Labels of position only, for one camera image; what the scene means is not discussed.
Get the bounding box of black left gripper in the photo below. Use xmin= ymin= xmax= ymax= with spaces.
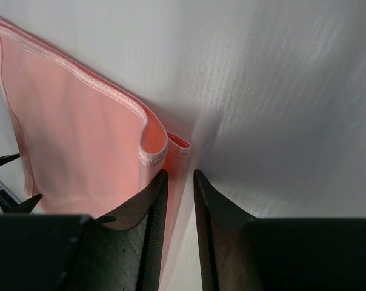
xmin=0 ymin=153 xmax=43 ymax=215

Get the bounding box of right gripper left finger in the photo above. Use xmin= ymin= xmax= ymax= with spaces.
xmin=60 ymin=169 xmax=168 ymax=290

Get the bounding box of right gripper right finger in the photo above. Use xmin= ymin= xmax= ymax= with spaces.
xmin=193 ymin=169 xmax=262 ymax=290

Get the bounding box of pink satin napkin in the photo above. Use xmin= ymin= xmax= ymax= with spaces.
xmin=0 ymin=20 xmax=191 ymax=290

